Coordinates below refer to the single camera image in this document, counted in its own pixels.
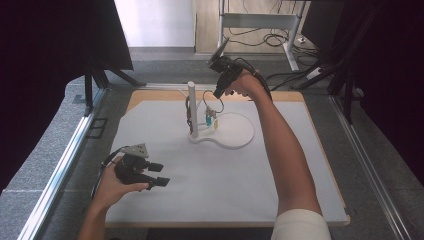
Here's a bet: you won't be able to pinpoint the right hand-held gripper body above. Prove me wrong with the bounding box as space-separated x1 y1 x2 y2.
208 37 245 83

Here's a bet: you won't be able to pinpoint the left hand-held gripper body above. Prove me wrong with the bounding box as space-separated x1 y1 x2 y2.
114 143 150 186

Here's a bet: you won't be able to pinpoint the teal charm keychain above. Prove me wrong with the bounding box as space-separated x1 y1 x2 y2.
202 89 225 131

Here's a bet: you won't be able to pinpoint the green rope keychain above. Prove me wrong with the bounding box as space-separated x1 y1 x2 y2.
185 95 195 135

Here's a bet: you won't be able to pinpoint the white keychain stand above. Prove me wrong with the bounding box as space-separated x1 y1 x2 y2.
178 80 256 150

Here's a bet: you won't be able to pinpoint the person's right hand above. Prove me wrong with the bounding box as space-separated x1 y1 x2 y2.
224 69 268 102

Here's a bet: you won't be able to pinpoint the person's left hand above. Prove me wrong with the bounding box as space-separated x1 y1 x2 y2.
95 155 150 208

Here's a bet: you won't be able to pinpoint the white table mat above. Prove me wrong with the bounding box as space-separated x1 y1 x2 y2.
105 99 350 224

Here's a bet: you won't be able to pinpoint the wooden board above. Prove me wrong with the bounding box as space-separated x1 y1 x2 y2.
105 89 352 230

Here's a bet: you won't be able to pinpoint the white power strip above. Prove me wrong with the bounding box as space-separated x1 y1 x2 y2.
305 66 324 81

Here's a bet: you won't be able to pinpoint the black stand legs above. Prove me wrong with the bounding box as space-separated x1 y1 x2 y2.
83 61 148 118
295 49 365 125

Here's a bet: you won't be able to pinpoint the black curtain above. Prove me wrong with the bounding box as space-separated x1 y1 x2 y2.
299 0 424 188
0 0 135 193

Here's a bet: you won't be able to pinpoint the white sleeve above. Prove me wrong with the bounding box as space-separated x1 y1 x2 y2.
270 208 333 240

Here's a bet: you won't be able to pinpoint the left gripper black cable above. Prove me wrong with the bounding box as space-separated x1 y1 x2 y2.
90 145 130 199

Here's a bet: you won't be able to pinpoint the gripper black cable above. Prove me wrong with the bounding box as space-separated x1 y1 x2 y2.
90 145 130 199
233 57 274 102

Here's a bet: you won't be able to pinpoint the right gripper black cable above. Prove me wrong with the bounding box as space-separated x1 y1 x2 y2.
233 57 274 102

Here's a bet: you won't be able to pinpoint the black floor cables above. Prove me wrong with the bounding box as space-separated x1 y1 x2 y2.
226 26 323 92

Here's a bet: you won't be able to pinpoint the white metal desk frame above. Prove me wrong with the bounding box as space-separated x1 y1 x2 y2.
217 0 307 73

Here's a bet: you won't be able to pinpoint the aluminium rail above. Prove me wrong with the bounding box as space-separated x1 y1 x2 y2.
17 87 108 240
328 94 416 240

